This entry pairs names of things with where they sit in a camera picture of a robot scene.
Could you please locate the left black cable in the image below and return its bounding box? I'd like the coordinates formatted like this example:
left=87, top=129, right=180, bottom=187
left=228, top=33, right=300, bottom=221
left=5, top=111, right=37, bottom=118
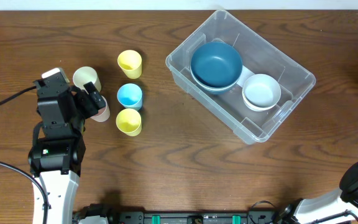
left=0, top=85, right=50, bottom=224

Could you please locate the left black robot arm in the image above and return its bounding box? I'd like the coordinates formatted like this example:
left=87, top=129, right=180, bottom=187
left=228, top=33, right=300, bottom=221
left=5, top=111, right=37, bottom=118
left=28, top=68, right=106, bottom=223

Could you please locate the black cable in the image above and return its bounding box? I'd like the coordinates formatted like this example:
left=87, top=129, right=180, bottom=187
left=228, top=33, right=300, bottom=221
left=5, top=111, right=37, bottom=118
left=0, top=85, right=50, bottom=224
left=247, top=200, right=358, bottom=224

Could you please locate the light blue bowl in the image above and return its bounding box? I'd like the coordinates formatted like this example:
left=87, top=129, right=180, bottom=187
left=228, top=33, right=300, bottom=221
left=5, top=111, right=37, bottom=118
left=242, top=74, right=282, bottom=107

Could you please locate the cream white cup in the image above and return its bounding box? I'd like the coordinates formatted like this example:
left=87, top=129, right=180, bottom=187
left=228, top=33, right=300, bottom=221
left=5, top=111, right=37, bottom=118
left=73, top=67, right=102, bottom=91

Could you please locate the white label in container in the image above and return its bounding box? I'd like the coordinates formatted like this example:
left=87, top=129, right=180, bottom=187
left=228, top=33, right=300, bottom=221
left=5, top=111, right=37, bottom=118
left=236, top=66, right=255, bottom=87

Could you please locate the pink cup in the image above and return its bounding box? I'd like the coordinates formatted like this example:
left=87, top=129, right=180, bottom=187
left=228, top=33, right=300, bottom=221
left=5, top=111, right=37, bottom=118
left=91, top=96, right=110, bottom=123

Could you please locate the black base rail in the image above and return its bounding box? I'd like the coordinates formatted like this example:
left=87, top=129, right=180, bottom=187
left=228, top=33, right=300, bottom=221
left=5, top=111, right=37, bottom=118
left=71, top=204, right=284, bottom=224

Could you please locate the light blue cup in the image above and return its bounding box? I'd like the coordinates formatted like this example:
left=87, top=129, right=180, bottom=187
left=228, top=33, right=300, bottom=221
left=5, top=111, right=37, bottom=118
left=117, top=83, right=143, bottom=111

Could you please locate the yellow cup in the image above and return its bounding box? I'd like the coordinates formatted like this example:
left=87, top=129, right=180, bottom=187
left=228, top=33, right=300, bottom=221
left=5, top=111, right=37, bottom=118
left=116, top=108, right=142, bottom=137
left=117, top=50, right=142, bottom=79

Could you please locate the clear plastic storage container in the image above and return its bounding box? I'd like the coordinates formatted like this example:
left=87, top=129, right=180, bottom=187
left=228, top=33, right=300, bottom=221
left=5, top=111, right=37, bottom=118
left=165, top=10, right=316, bottom=144

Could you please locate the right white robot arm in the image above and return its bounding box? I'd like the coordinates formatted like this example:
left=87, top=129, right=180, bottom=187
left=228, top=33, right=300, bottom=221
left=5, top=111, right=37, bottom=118
left=273, top=162, right=358, bottom=223

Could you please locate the dark blue bowl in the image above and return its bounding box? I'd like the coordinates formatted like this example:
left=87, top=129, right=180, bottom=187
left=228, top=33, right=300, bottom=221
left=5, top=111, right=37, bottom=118
left=190, top=42, right=242, bottom=88
left=191, top=73, right=240, bottom=95

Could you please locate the white bowl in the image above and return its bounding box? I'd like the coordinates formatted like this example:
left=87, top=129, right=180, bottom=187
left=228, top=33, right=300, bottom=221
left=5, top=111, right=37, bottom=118
left=244, top=98, right=275, bottom=111

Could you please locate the right black cable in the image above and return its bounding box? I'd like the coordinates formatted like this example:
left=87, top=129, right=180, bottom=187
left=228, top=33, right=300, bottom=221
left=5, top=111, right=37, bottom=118
left=247, top=200, right=358, bottom=224

